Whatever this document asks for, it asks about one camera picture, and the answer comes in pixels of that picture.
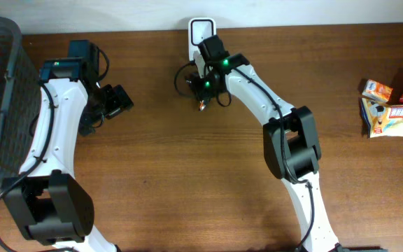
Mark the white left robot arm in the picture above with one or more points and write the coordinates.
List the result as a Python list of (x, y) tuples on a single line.
[(45, 201)]

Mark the orange tissue pack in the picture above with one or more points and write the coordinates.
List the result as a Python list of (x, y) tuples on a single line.
[(377, 91)]

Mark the grey orange snack packet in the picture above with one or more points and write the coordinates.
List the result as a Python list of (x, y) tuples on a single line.
[(203, 104)]

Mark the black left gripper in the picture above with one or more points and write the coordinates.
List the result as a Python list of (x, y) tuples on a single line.
[(119, 99)]

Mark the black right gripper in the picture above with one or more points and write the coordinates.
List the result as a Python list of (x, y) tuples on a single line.
[(203, 94)]

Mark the yellow cookie snack bag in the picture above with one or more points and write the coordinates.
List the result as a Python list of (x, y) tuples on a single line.
[(382, 120)]

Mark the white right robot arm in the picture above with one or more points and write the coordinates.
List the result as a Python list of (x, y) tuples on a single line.
[(290, 139)]

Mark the grey plastic mesh basket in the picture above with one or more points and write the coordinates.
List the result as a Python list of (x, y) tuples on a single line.
[(20, 99)]

